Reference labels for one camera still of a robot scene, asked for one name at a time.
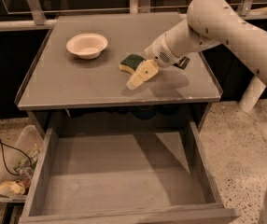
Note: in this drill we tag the white bowl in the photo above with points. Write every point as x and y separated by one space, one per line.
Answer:
87 46

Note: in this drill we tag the green yellow sponge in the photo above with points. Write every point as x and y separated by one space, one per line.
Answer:
131 63

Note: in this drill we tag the black flat snack packet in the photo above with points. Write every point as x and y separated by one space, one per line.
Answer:
182 63

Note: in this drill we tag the metal railing frame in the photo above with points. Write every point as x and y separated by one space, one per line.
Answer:
108 10

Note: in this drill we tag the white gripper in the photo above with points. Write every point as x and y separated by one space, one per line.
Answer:
157 54

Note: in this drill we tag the clear plastic bin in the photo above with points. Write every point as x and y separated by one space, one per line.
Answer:
28 138

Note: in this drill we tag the trash in bin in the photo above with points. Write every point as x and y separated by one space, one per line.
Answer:
23 174

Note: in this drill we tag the open grey top drawer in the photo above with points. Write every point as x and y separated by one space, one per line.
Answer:
143 177

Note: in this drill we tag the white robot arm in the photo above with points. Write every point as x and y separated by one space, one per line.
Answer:
208 22

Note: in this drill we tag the grey drawer cabinet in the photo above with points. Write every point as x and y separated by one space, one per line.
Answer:
59 80

